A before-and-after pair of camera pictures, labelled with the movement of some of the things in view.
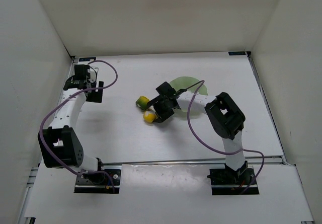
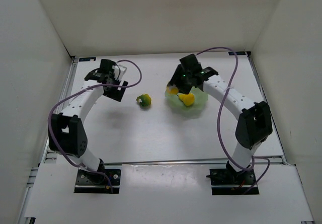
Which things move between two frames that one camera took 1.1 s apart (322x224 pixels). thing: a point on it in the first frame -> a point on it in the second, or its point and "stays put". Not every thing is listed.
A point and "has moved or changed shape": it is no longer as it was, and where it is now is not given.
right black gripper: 159,102 -> 183,85
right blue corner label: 237,53 stays put
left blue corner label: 87,59 stays put
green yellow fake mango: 142,102 has moved or changed shape
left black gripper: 94,92 -> 115,91
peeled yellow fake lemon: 149,117 has moved or changed shape
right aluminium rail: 250,55 stays put
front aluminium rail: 182,162 stays put
